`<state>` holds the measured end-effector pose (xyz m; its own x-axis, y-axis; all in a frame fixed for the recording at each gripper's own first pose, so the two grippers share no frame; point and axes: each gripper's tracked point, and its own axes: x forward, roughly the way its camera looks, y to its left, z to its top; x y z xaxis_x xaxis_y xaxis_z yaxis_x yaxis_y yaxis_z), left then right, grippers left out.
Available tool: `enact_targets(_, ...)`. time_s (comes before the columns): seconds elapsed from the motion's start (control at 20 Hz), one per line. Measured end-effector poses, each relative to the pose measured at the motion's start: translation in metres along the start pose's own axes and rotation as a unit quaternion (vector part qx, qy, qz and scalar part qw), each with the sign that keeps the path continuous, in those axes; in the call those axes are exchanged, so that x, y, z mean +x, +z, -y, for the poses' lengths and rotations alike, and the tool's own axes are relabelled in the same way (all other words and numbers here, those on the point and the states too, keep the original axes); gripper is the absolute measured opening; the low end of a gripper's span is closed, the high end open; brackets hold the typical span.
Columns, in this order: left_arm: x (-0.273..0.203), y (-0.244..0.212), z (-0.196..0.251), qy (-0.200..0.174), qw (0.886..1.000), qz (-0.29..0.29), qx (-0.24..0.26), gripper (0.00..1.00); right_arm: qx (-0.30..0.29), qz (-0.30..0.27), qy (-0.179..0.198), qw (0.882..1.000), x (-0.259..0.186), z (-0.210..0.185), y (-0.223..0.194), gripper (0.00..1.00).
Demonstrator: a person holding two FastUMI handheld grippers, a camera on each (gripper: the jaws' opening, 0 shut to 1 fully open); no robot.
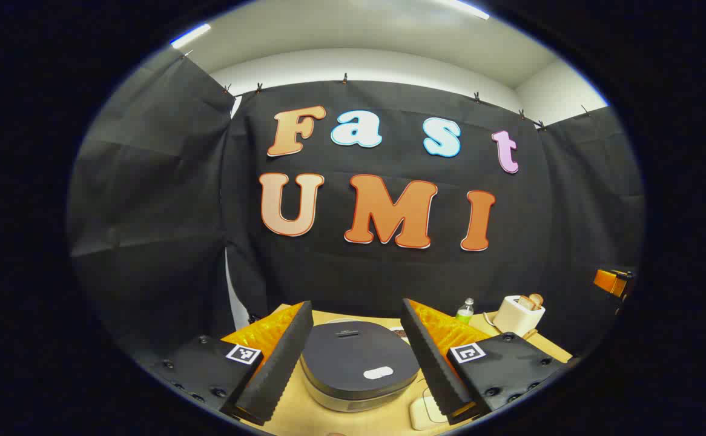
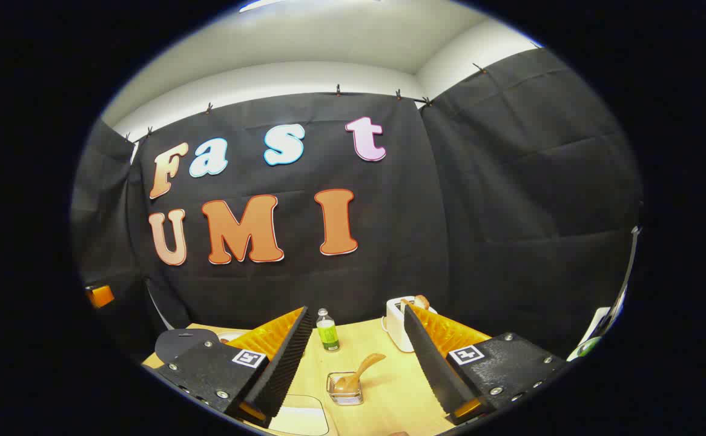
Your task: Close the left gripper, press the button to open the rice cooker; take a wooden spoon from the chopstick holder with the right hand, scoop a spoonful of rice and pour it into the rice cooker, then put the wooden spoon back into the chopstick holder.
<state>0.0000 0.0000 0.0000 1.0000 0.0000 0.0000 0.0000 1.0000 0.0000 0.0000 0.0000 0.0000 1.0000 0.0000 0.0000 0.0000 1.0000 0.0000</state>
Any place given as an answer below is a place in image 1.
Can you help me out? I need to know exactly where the row of black cloth clips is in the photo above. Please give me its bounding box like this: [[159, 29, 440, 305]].
[[180, 50, 590, 131]]

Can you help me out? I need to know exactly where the ceiling light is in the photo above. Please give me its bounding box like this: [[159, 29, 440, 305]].
[[170, 23, 211, 49]]

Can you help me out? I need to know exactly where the black rice cooker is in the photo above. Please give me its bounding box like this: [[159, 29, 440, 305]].
[[300, 320, 421, 414]]

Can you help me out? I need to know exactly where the black backdrop cloth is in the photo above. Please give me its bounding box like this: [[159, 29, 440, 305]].
[[67, 48, 645, 364]]

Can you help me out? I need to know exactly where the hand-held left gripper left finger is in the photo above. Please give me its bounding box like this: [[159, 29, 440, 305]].
[[138, 301, 314, 426]]

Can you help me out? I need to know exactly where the white square dish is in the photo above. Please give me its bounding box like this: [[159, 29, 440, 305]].
[[409, 388, 450, 432]]

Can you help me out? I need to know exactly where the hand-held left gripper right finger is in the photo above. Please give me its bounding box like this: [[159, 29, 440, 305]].
[[400, 298, 572, 424]]

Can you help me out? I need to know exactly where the white toaster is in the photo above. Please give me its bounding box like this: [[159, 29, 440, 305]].
[[493, 295, 546, 337]]

